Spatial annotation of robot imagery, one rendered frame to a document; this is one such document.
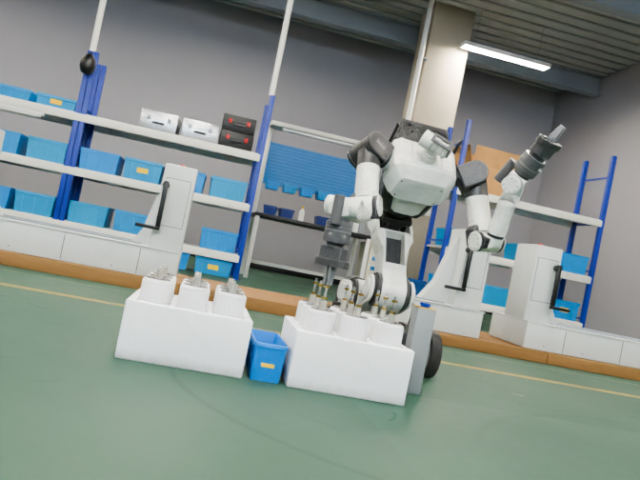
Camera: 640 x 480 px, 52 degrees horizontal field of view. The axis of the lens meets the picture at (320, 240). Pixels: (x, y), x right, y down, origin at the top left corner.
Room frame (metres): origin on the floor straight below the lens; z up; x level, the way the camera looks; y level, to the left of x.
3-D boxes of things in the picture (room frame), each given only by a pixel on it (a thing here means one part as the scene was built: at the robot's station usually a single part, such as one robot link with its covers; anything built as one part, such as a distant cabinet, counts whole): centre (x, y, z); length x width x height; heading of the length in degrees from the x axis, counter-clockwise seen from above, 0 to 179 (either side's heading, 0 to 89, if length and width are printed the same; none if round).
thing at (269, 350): (2.23, 0.11, 0.06); 0.30 x 0.11 x 0.12; 10
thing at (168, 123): (6.84, 1.86, 1.42); 0.42 x 0.37 x 0.20; 8
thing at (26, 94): (6.59, 3.26, 1.38); 0.50 x 0.38 x 0.11; 12
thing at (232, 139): (6.98, 1.09, 1.41); 0.42 x 0.34 x 0.17; 12
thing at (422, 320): (2.42, -0.43, 0.16); 0.07 x 0.07 x 0.31; 9
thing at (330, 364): (2.30, -0.15, 0.09); 0.39 x 0.39 x 0.18; 9
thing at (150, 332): (2.22, 0.38, 0.09); 0.39 x 0.39 x 0.18; 10
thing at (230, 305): (2.12, 0.24, 0.16); 0.10 x 0.10 x 0.18
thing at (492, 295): (7.58, -1.98, 0.36); 0.50 x 0.38 x 0.21; 12
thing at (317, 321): (2.17, -0.05, 0.16); 0.10 x 0.10 x 0.18
